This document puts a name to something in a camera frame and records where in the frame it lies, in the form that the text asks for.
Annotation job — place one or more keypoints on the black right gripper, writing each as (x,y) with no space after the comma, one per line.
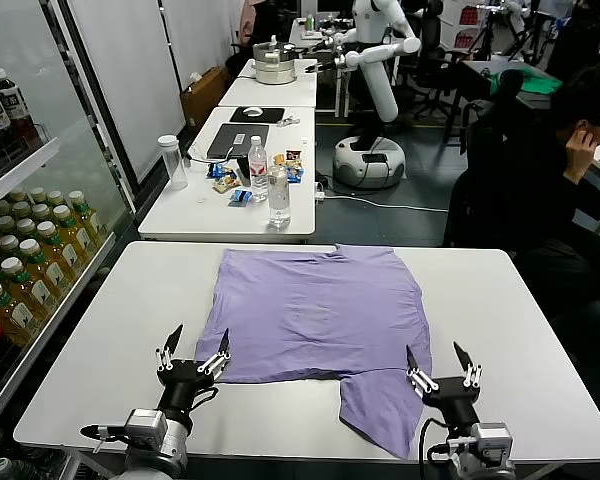
(455,397)

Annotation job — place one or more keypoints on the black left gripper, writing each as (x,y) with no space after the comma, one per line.
(185,380)

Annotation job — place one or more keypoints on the purple t-shirt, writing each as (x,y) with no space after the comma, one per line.
(320,320)

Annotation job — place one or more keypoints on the person in black clothes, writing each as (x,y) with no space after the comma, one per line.
(545,200)

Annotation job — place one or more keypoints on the white rectangular table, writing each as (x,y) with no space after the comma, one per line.
(180,215)
(260,92)

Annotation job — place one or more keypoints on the tan cracker packet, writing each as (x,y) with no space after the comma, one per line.
(224,184)

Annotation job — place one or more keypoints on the clear bottle with plain label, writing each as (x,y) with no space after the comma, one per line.
(278,197)

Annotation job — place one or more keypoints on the blue and white snack packet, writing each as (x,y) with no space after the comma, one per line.
(216,169)

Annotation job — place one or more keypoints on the black upright stand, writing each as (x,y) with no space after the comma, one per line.
(243,170)

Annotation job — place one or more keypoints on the water bottle with red label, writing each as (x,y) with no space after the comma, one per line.
(258,167)

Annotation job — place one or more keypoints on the white power strip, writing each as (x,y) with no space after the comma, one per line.
(320,191)

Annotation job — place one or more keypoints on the bottle with green white cap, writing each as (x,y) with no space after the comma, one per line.
(10,467)

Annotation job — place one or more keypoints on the small yellow snack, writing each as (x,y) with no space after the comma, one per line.
(279,159)

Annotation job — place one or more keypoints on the closed dark laptop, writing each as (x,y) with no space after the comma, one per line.
(238,140)

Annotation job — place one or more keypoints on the brown snack packet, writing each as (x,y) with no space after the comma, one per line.
(294,156)

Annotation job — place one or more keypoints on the white computer mouse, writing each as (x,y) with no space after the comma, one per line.
(251,111)

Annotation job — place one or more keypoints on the black mouse pad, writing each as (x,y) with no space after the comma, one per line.
(270,114)

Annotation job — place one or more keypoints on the small metal keys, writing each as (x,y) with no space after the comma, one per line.
(289,120)

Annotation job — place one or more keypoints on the glass door drinks cabinet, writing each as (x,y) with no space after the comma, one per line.
(20,165)

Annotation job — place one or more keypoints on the brown cardboard box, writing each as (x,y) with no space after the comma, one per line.
(202,97)

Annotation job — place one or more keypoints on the white wheeled humanoid robot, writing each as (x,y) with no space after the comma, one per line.
(380,85)

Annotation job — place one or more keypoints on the cream steamer pot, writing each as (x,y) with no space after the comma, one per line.
(275,62)

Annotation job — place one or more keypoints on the green cloth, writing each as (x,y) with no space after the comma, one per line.
(540,82)

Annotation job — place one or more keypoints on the pink garment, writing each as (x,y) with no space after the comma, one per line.
(250,20)

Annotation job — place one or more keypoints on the red and white boxes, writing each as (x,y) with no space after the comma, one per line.
(467,22)

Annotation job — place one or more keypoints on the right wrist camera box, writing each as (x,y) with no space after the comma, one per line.
(490,437)

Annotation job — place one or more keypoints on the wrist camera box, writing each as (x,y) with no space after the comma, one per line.
(142,427)
(490,437)

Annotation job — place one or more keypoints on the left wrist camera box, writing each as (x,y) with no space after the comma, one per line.
(142,427)

